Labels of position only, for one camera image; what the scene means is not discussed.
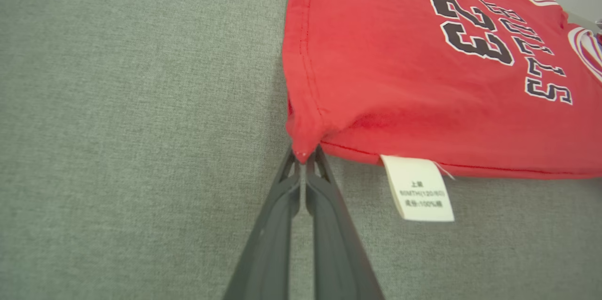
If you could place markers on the red Bulls jersey white sleeves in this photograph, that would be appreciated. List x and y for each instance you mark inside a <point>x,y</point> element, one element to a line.
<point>400,79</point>

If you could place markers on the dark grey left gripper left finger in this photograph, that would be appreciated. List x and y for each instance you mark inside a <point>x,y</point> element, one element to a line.
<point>268,253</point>

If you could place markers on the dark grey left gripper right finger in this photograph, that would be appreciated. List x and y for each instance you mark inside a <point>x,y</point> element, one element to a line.
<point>338,253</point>

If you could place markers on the grey fabric sofa cushion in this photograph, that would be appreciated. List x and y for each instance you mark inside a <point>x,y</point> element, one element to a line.
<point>117,149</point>

